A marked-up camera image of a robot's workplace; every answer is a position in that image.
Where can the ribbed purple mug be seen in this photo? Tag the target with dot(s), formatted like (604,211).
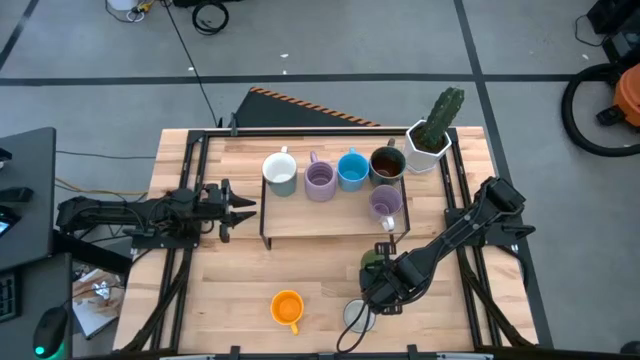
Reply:
(320,175)

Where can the light blue mug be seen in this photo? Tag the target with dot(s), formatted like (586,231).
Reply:
(352,167)

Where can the black computer mouse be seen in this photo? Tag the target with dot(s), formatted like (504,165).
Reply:
(50,330)

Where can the white bucket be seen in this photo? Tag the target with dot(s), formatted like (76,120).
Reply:
(122,4)

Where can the green striped mug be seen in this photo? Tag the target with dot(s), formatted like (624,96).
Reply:
(370,258)

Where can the black keyboard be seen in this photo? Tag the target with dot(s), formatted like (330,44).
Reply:
(7,297)

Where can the dark speckled mug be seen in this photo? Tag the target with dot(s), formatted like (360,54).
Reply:
(387,165)

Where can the open box with papers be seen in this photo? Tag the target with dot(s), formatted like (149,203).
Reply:
(97,310)

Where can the black metal table frame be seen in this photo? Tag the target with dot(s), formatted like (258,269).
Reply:
(325,132)

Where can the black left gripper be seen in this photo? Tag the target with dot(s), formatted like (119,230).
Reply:
(212,202)

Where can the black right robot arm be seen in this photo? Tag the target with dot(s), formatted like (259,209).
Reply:
(465,225)

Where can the black equipment case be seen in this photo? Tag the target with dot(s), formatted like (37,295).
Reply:
(620,30)

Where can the wooden shelf riser black legs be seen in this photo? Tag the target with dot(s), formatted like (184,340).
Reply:
(325,217)

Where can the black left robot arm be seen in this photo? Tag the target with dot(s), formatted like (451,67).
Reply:
(115,212)

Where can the green cactus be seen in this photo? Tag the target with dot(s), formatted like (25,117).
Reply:
(442,117)

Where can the black mat orange striped edge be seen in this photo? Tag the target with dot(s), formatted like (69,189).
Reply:
(280,112)

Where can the yellow-orange faceted mug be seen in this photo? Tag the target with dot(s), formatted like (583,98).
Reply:
(287,309)

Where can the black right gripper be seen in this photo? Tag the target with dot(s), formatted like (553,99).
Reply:
(395,285)

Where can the black side desk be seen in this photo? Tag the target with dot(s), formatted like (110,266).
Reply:
(30,170)

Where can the blue white floral mug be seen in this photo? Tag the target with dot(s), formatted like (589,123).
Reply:
(355,312)

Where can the white box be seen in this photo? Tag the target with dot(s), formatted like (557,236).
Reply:
(417,159)

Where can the orange shop vacuum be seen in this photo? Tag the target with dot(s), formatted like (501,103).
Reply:
(630,95)

